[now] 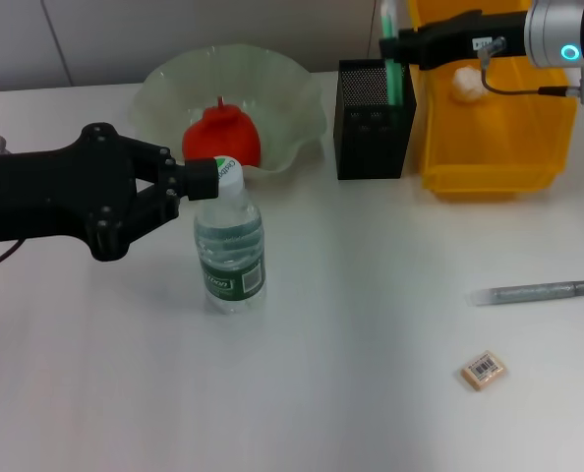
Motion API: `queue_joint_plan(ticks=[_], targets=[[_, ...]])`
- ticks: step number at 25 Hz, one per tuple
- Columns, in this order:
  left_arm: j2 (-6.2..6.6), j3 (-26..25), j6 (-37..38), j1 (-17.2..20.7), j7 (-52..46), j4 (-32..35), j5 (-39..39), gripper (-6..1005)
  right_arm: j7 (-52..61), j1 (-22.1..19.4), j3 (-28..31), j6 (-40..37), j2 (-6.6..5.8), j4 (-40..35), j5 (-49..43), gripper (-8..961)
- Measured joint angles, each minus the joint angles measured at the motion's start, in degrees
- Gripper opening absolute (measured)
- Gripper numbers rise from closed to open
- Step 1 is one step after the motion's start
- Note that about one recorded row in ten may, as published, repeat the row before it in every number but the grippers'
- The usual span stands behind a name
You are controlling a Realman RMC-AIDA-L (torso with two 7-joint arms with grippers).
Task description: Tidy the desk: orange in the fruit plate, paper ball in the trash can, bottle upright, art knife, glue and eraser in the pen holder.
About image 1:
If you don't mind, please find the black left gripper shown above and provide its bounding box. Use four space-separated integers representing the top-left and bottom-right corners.
0 123 221 262

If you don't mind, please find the beige eraser with barcode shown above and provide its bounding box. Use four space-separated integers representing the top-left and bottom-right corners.
459 349 508 394

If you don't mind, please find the black mesh pen holder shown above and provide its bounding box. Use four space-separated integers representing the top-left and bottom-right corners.
333 58 418 181

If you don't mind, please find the red pumpkin toy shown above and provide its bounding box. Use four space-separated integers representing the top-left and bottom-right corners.
181 95 264 169

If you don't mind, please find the green wavy glass fruit bowl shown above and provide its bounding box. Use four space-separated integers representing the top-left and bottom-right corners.
132 44 328 181

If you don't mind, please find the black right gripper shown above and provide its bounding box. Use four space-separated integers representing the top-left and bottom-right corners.
379 10 529 71

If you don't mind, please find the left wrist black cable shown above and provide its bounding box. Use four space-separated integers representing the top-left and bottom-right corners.
0 239 26 275

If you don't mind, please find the grey marker pen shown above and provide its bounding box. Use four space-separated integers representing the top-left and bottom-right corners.
469 278 584 308

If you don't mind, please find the clear green-label water bottle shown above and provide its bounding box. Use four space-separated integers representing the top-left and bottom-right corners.
193 155 268 317

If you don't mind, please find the yellow plastic bin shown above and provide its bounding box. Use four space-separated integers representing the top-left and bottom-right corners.
406 0 579 201

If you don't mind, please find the mint green pen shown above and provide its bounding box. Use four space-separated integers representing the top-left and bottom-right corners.
380 0 405 107

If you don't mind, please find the white paper ball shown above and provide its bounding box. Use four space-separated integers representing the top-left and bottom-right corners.
449 66 492 104

